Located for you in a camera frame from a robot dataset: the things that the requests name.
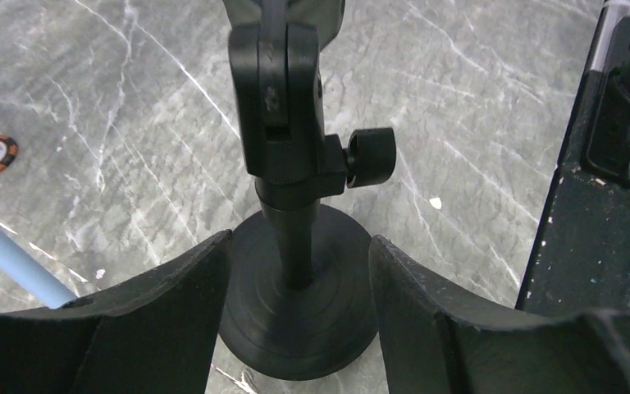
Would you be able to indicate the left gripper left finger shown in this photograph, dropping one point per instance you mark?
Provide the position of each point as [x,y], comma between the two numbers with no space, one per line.
[153,333]

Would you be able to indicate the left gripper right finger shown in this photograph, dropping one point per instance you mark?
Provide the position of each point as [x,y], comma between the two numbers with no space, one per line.
[438,337]

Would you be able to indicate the black microphone desk stand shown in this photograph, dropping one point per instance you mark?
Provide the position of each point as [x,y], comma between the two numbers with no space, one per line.
[299,304]

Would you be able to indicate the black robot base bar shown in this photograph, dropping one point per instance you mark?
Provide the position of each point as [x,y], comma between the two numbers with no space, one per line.
[581,254]

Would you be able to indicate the light blue music stand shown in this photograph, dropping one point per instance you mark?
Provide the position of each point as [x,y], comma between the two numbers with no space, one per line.
[32,276]

